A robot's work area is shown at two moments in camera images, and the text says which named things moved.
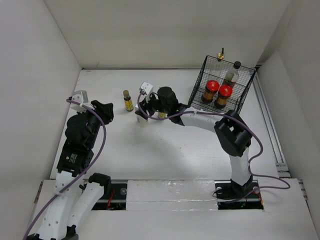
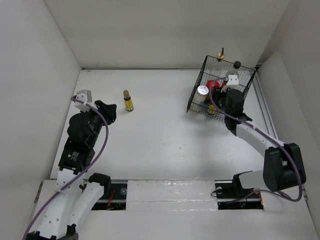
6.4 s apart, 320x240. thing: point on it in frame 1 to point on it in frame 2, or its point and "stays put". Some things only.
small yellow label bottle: (128, 103) stays put
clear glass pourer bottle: (217, 71) stays put
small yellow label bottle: (161, 115) to (211, 109)
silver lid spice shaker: (141, 122) to (201, 95)
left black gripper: (105, 110) stays put
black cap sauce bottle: (232, 76) stays put
